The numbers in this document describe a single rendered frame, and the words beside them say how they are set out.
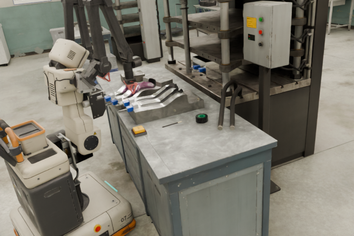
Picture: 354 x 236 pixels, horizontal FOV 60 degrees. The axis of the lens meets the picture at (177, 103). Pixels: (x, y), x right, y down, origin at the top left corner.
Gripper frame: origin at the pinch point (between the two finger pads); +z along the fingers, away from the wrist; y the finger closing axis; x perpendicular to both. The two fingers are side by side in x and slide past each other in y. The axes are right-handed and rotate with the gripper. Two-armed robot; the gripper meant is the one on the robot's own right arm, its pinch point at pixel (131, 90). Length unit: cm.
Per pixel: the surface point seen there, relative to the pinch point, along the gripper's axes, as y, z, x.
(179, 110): -8.0, 19.1, -28.6
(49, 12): 729, -10, 32
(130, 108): -2.1, 11.1, 3.4
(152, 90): 29.6, 13.8, -22.2
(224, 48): 4, -14, -73
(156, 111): -8.1, 15.0, -12.2
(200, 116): -24.2, 19.0, -36.7
